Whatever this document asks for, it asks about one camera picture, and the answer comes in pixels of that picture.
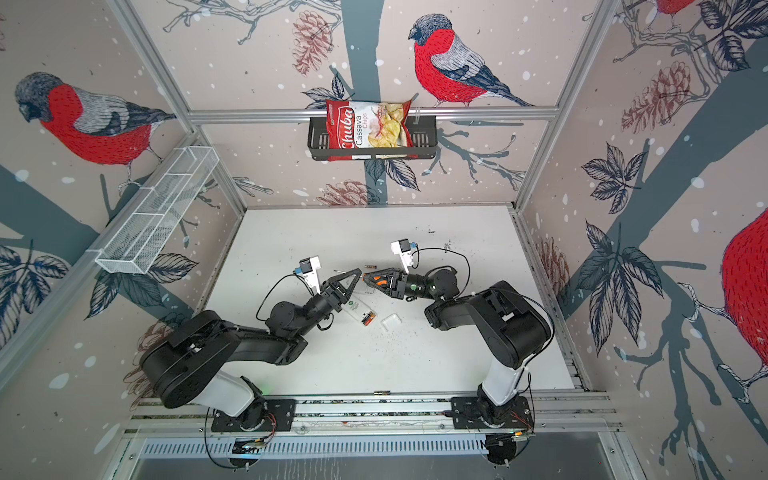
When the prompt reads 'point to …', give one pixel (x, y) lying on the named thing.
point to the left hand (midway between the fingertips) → (358, 278)
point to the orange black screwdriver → (380, 282)
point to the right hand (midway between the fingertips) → (361, 290)
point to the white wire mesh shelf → (138, 242)
